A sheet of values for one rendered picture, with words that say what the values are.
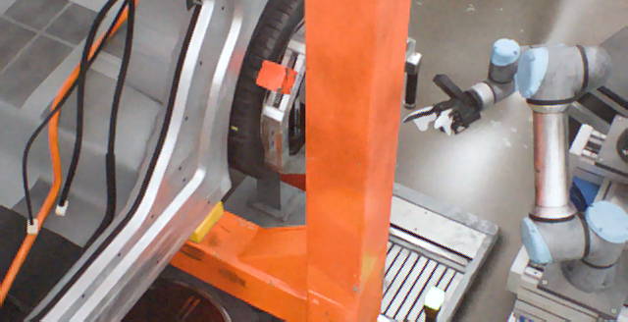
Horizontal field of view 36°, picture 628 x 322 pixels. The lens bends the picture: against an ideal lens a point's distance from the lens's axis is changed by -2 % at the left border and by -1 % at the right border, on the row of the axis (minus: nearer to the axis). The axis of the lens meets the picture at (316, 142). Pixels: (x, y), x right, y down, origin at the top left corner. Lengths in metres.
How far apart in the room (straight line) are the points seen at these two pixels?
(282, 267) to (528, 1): 2.49
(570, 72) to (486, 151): 1.70
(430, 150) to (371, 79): 2.05
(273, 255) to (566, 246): 0.78
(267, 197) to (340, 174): 1.25
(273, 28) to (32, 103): 0.71
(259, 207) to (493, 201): 0.95
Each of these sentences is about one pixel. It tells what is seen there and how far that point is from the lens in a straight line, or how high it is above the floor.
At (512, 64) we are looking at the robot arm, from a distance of 2.74.
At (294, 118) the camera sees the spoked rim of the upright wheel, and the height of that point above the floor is 0.70.
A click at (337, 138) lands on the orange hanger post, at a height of 1.37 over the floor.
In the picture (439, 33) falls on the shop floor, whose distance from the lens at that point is 4.52.
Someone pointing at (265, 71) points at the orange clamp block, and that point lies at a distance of 2.66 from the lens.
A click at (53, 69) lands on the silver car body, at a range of 2.89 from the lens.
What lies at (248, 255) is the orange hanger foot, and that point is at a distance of 2.73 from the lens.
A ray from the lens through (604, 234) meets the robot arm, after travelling 2.47.
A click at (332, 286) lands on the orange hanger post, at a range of 2.56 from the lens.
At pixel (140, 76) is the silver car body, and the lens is 2.74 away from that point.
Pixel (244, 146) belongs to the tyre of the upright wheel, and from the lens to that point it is 2.81.
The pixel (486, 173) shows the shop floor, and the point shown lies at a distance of 3.94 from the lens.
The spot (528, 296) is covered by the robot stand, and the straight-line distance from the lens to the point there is 2.74.
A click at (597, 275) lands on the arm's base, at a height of 0.88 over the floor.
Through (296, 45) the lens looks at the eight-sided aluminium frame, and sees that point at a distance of 2.73.
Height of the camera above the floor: 2.91
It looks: 47 degrees down
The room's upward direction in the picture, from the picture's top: straight up
